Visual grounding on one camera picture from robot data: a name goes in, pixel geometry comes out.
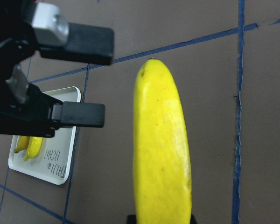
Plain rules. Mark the white bear serving tray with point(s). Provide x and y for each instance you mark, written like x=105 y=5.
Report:
x=53 y=162

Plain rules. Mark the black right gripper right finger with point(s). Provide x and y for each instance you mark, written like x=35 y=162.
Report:
x=193 y=220

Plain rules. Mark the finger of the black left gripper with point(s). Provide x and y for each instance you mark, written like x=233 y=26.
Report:
x=61 y=40

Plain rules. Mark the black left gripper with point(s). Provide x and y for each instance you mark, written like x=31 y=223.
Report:
x=24 y=109

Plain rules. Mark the yellow banana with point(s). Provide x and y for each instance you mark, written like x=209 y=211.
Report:
x=162 y=182

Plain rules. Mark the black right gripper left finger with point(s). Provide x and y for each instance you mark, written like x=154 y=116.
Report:
x=131 y=219

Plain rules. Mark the yellow banana moved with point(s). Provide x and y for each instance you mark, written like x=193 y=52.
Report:
x=34 y=147
x=22 y=144

